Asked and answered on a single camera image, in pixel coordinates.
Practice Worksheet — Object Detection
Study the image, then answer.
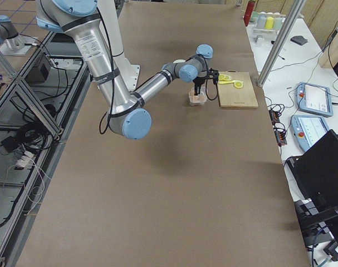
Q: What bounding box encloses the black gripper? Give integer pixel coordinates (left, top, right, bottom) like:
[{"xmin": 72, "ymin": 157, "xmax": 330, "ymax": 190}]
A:
[{"xmin": 193, "ymin": 76, "xmax": 207, "ymax": 95}]

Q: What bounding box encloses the clear plastic egg box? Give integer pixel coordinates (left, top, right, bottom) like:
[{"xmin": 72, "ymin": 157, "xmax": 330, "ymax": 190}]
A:
[{"xmin": 189, "ymin": 86, "xmax": 208, "ymax": 106}]

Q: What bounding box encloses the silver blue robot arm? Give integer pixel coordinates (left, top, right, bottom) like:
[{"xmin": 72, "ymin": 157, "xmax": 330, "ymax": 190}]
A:
[{"xmin": 36, "ymin": 1, "xmax": 213, "ymax": 140}]

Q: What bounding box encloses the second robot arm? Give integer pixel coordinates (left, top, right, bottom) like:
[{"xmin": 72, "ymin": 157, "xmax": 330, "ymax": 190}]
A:
[{"xmin": 0, "ymin": 15, "xmax": 32, "ymax": 56}]

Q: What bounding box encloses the lemon slice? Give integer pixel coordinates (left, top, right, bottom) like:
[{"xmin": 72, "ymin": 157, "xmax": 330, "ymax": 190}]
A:
[
  {"xmin": 233, "ymin": 81, "xmax": 243, "ymax": 88},
  {"xmin": 218, "ymin": 74, "xmax": 226, "ymax": 81},
  {"xmin": 224, "ymin": 75, "xmax": 232, "ymax": 81}
]

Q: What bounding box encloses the white ceramic bowl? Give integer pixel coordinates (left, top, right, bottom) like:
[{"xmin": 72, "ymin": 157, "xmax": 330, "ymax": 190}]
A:
[{"xmin": 173, "ymin": 59, "xmax": 186, "ymax": 63}]

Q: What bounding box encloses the wooden cutting board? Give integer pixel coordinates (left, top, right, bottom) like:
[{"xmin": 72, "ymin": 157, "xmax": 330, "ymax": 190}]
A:
[{"xmin": 218, "ymin": 72, "xmax": 258, "ymax": 108}]

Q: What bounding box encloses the yellow plastic knife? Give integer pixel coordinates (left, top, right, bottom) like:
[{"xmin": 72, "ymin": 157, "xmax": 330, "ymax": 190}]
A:
[{"xmin": 218, "ymin": 80, "xmax": 243, "ymax": 86}]

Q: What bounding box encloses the grey cup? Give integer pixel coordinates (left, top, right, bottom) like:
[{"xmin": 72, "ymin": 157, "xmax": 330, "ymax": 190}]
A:
[{"xmin": 256, "ymin": 15, "xmax": 267, "ymax": 29}]

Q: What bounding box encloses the black orange terminal strip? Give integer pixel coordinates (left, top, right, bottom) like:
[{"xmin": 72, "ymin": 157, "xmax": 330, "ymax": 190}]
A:
[{"xmin": 268, "ymin": 109, "xmax": 287, "ymax": 147}]

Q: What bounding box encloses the yellow cup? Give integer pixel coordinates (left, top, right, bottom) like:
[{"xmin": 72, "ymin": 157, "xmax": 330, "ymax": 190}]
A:
[{"xmin": 264, "ymin": 17, "xmax": 274, "ymax": 29}]

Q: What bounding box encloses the small black pad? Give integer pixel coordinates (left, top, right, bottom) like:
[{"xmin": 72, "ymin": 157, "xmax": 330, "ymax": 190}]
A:
[{"xmin": 290, "ymin": 36, "xmax": 308, "ymax": 46}]

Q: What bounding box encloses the blue teach pendant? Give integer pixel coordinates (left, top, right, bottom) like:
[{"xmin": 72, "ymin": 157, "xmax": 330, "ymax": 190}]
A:
[
  {"xmin": 291, "ymin": 115, "xmax": 330, "ymax": 152},
  {"xmin": 296, "ymin": 82, "xmax": 334, "ymax": 117}
]

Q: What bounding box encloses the black laptop monitor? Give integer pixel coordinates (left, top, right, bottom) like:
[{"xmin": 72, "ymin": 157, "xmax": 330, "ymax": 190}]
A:
[{"xmin": 287, "ymin": 130, "xmax": 338, "ymax": 243}]

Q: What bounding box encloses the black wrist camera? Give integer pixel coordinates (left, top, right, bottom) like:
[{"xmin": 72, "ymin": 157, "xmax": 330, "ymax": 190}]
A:
[{"xmin": 208, "ymin": 68, "xmax": 219, "ymax": 83}]

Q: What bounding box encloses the black camera cable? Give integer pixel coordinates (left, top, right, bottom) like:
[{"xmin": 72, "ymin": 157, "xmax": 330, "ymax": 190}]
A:
[{"xmin": 204, "ymin": 58, "xmax": 218, "ymax": 101}]

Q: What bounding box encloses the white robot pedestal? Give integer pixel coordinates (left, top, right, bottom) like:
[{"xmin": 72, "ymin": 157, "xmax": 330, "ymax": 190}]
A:
[{"xmin": 97, "ymin": 0, "xmax": 140, "ymax": 91}]

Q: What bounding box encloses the aluminium frame post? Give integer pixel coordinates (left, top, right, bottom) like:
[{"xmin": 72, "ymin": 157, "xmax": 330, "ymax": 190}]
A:
[{"xmin": 257, "ymin": 0, "xmax": 306, "ymax": 87}]

